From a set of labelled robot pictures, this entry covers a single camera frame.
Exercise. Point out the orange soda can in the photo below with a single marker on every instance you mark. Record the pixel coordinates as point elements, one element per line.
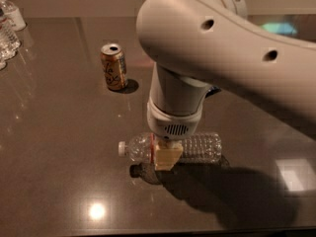
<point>114,66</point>

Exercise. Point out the clear ribbed bottle at left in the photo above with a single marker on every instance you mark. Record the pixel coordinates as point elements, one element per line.
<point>9,42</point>

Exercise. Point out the clear plastic water bottle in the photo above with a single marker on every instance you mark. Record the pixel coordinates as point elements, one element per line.
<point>198,148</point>

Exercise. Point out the white-labelled bottle at back left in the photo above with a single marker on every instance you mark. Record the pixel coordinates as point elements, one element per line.
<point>13,14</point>

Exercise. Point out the dark blue snack bar wrapper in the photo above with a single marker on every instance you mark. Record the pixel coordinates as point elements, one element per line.
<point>212,91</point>

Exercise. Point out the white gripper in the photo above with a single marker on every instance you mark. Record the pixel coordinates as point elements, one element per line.
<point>172,123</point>

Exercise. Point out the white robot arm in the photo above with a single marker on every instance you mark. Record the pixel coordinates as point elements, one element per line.
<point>197,44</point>

